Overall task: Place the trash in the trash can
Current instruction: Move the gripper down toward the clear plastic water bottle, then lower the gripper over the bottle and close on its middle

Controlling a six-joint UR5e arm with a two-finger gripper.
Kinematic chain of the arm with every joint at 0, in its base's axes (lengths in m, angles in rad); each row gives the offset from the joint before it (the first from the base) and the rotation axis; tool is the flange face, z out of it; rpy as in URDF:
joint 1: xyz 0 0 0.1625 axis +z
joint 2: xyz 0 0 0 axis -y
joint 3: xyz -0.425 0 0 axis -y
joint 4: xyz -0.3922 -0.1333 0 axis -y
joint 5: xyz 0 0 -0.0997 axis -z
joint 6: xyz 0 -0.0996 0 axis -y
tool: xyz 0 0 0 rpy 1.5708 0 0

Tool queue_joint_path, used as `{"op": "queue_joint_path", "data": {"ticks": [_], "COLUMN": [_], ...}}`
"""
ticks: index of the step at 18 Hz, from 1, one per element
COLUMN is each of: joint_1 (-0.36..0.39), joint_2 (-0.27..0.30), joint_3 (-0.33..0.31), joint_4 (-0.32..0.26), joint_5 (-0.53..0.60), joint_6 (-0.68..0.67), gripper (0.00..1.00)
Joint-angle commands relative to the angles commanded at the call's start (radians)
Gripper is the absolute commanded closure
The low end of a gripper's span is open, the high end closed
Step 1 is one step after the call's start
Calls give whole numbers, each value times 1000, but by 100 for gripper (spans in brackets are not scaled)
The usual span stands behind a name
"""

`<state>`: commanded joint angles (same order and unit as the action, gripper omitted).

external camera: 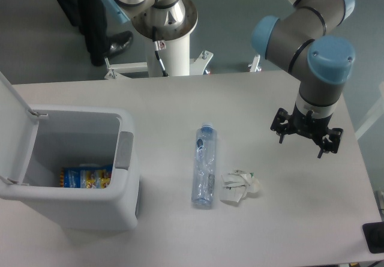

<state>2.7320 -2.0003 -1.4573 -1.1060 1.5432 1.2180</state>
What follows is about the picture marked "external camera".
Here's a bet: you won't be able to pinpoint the colourful snack bag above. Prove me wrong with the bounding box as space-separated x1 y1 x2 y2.
59 164 113 189

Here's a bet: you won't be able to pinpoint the white trash can lid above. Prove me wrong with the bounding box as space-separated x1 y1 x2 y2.
1 74 48 187

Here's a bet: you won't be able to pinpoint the clear plastic water bottle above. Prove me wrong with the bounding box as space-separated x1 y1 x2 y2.
191 123 217 209

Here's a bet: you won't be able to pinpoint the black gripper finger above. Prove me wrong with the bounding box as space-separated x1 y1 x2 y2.
317 128 343 158
271 108 292 144

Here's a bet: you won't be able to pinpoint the black device at table edge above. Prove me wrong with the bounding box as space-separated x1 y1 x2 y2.
362 222 383 254

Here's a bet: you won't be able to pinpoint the white paper trash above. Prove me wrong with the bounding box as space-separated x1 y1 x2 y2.
220 169 261 203

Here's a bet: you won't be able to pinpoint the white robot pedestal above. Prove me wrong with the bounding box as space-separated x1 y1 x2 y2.
103 0 214 80

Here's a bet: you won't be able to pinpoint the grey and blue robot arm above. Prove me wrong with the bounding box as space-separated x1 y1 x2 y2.
101 0 355 154

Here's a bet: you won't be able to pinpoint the black cable on pedestal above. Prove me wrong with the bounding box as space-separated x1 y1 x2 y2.
151 26 169 77

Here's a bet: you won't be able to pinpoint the white plastic trash can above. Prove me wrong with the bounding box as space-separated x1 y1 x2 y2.
1 106 140 231

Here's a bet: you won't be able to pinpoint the black leather shoe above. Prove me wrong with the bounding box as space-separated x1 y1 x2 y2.
104 31 133 58

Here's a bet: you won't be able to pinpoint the person's black trouser legs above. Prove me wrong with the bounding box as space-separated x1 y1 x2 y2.
57 0 110 67

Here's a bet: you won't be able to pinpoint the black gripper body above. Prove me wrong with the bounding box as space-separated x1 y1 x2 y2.
289 103 332 141

